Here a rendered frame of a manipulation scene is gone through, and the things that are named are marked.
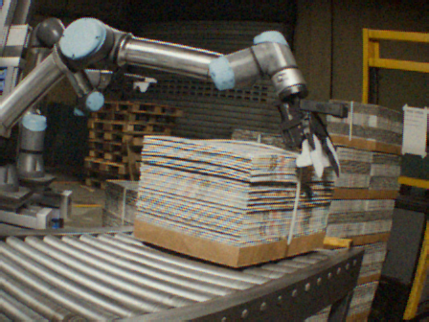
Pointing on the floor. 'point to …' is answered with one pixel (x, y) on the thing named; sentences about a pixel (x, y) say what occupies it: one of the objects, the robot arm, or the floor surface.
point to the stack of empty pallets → (111, 170)
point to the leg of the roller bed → (340, 309)
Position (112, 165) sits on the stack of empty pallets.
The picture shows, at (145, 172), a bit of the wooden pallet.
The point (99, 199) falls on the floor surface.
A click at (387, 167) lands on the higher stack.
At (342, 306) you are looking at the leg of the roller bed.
